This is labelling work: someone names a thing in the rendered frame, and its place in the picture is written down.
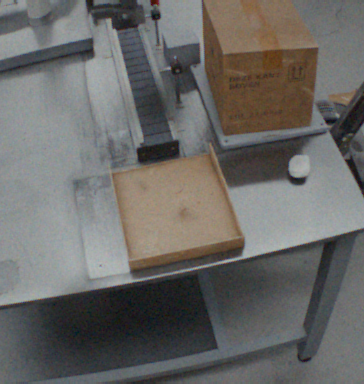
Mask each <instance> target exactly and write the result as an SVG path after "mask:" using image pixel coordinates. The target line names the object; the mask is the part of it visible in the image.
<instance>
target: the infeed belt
mask: <svg viewBox="0 0 364 384"><path fill-rule="evenodd" d="M116 34H117V37H118V40H119V45H120V49H121V52H122V58H123V61H124V64H125V67H126V73H127V77H128V79H129V83H130V90H131V92H132V96H133V99H134V102H135V109H136V112H137V115H138V118H139V122H140V126H141V132H142V136H143V141H144V142H142V143H140V147H141V148H146V147H151V146H157V145H162V144H166V143H171V142H174V138H173V135H172V133H171V130H170V127H169V124H168V122H167V118H166V116H165V109H164V107H163V104H162V101H161V99H160V96H159V93H158V90H157V85H156V82H155V79H154V76H153V74H152V71H151V69H150V67H151V66H150V64H149V60H148V58H147V55H146V53H145V47H144V45H143V42H142V40H141V34H140V32H139V30H138V27H136V28H128V29H126V30H122V31H120V30H116Z"/></svg>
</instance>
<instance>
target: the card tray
mask: <svg viewBox="0 0 364 384"><path fill-rule="evenodd" d="M209 144H210V153H208V154H203V155H199V156H194V157H189V158H179V159H175V160H170V161H165V162H161V163H156V164H151V165H147V166H142V167H137V168H133V169H128V170H124V171H119V172H114V173H111V169H110V164H109V163H108V168H109V173H110V177H111V182H112V186H113V191H114V196H115V205H116V210H117V214H118V218H119V222H120V227H121V232H122V236H123V241H124V245H125V250H126V255H127V259H128V264H129V268H130V271H134V270H139V269H143V268H147V267H155V266H160V265H164V264H168V263H173V262H177V261H181V260H186V259H194V258H199V257H202V256H207V255H212V254H215V253H220V252H224V251H228V250H233V249H236V248H241V247H245V233H244V232H243V229H242V226H241V223H240V222H239V219H238V214H237V211H236V209H235V207H234V204H233V201H232V199H231V197H230V194H229V191H228V186H227V184H226V182H225V179H224V176H223V173H222V172H221V169H220V166H219V164H218V161H217V159H216V157H215V154H214V148H213V147H212V144H211V143H209Z"/></svg>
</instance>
